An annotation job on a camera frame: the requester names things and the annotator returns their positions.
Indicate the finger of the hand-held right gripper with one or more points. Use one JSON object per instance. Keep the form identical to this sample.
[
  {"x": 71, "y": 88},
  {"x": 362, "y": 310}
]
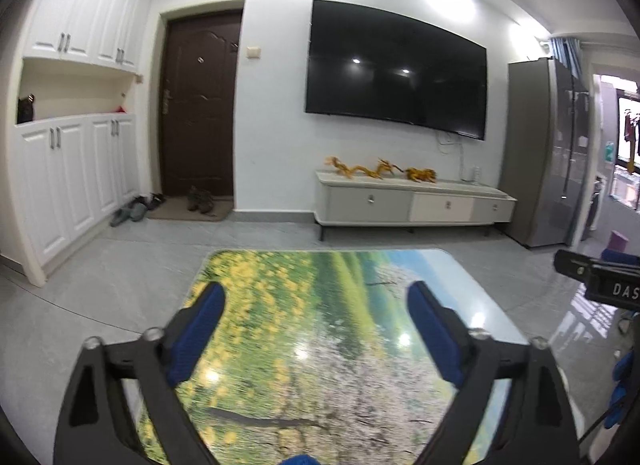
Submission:
[{"x": 570, "y": 265}]

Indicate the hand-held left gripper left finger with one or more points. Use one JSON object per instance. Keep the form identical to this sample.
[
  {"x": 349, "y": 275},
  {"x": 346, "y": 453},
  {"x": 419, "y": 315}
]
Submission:
[{"x": 200, "y": 330}]

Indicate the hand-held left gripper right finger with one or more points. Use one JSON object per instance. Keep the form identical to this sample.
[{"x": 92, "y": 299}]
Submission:
[{"x": 435, "y": 330}]

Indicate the person's right hand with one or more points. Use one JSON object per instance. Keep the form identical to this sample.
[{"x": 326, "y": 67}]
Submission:
[{"x": 622, "y": 375}]

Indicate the purple cube stool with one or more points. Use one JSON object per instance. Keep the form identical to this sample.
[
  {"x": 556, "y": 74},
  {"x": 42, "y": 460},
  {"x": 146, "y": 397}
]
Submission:
[{"x": 618, "y": 241}]

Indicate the dark cloth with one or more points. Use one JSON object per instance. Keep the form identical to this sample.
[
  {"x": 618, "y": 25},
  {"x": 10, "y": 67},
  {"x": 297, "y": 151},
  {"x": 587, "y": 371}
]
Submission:
[{"x": 594, "y": 210}]

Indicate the landscape print table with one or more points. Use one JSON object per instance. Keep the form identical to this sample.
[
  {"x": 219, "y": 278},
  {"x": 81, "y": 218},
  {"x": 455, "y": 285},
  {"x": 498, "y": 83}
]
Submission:
[{"x": 325, "y": 345}]

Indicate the grey refrigerator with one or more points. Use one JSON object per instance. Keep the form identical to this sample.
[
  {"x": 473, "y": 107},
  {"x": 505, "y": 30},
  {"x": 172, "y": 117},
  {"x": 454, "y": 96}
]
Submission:
[{"x": 540, "y": 155}]

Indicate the green white sticker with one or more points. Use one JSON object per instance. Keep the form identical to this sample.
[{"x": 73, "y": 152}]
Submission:
[{"x": 608, "y": 151}]

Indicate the brown doormat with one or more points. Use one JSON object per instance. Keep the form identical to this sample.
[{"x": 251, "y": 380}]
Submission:
[{"x": 170, "y": 213}]

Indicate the brown boot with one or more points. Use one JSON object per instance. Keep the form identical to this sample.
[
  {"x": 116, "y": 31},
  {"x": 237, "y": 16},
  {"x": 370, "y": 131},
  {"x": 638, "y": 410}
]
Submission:
[
  {"x": 206, "y": 201},
  {"x": 193, "y": 199}
]

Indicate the grey slipper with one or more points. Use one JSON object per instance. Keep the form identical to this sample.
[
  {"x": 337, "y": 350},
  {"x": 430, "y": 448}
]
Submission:
[
  {"x": 137, "y": 210},
  {"x": 121, "y": 217}
]

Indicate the black shoe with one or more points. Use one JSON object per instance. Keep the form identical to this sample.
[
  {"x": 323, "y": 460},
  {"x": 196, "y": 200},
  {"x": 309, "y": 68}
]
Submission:
[{"x": 159, "y": 198}]

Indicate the white television cabinet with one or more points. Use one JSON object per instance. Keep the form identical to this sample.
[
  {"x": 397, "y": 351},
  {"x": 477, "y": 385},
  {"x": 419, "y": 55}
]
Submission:
[{"x": 370, "y": 200}]

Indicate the black red hanging garment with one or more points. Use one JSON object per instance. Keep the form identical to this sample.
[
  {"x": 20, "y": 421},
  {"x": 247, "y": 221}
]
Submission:
[{"x": 631, "y": 129}]

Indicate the small golden animal figurine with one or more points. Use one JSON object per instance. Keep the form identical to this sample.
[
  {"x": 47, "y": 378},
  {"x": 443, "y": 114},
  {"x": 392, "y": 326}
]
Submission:
[{"x": 421, "y": 175}]

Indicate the long golden dragon figurine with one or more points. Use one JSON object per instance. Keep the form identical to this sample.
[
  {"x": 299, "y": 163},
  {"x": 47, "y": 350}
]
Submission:
[{"x": 367, "y": 170}]

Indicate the white shoe cupboard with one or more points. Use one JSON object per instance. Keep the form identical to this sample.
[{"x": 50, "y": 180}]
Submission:
[{"x": 75, "y": 180}]

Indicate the blue grey curtain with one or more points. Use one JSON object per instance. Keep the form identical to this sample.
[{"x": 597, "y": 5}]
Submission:
[{"x": 566, "y": 57}]

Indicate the brown entrance door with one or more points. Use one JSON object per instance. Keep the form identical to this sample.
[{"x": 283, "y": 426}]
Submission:
[{"x": 200, "y": 110}]

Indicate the black bag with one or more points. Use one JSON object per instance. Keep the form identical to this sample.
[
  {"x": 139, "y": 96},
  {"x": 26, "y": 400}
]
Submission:
[{"x": 26, "y": 109}]

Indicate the black wall television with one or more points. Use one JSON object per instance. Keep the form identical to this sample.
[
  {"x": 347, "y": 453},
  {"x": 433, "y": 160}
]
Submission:
[{"x": 395, "y": 70}]

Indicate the beige light switch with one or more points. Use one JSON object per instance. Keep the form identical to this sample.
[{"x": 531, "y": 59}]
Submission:
[{"x": 253, "y": 51}]

